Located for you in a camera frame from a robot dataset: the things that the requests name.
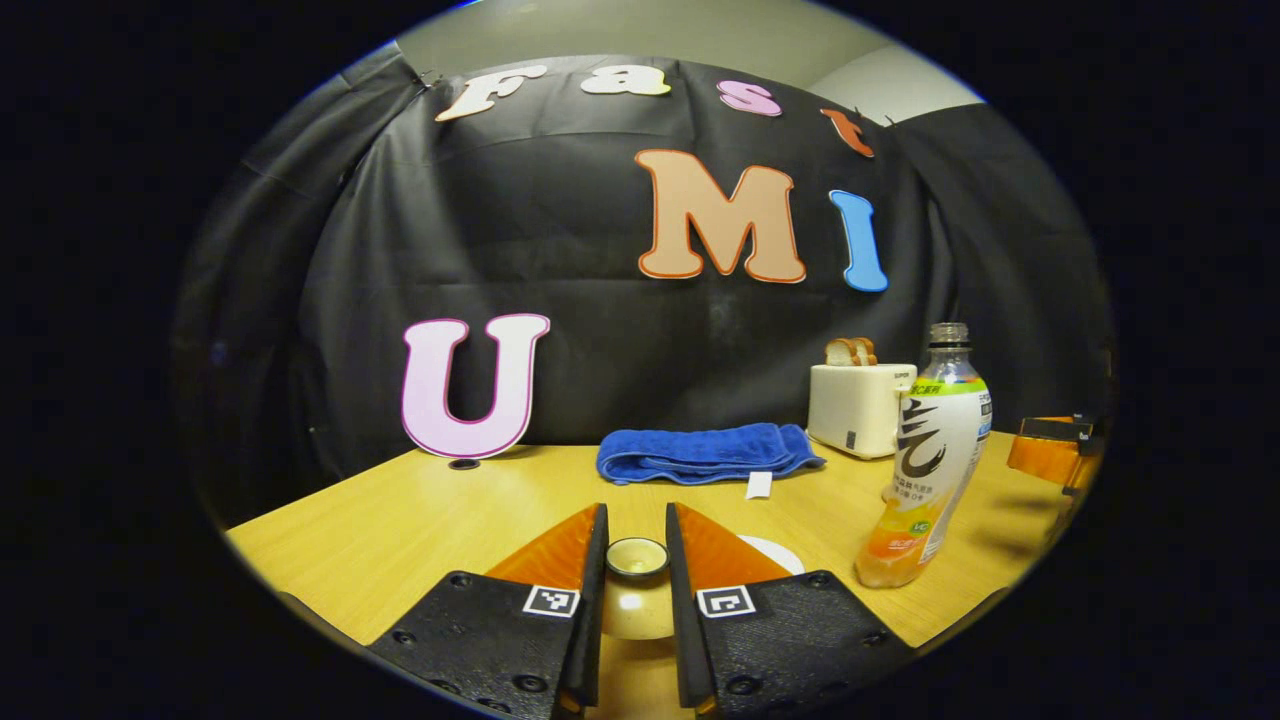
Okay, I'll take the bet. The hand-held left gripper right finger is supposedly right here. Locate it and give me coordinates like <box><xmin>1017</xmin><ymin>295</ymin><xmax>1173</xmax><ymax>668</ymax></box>
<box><xmin>665</xmin><ymin>502</ymin><xmax>916</xmax><ymax>718</ymax></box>

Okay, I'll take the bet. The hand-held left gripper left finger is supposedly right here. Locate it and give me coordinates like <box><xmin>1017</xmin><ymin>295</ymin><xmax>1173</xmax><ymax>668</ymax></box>
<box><xmin>365</xmin><ymin>503</ymin><xmax>609</xmax><ymax>720</ymax></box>

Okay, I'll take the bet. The cream teacup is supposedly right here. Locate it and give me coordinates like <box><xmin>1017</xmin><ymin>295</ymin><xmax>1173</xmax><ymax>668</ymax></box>
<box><xmin>738</xmin><ymin>534</ymin><xmax>807</xmax><ymax>578</ymax></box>

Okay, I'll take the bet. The clear water bottle white label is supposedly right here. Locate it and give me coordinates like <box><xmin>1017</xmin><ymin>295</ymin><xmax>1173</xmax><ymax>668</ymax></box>
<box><xmin>855</xmin><ymin>322</ymin><xmax>994</xmax><ymax>589</ymax></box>

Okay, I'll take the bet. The blue towel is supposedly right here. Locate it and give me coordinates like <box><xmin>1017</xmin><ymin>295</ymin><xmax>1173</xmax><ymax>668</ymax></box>
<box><xmin>596</xmin><ymin>423</ymin><xmax>826</xmax><ymax>499</ymax></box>

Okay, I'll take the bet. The cream toaster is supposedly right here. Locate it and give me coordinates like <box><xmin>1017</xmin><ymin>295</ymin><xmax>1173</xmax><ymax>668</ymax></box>
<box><xmin>807</xmin><ymin>362</ymin><xmax>918</xmax><ymax>460</ymax></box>

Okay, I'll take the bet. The black backdrop cloth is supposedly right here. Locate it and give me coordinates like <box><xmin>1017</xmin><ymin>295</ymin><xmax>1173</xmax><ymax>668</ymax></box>
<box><xmin>170</xmin><ymin>45</ymin><xmax>1116</xmax><ymax>521</ymax></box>

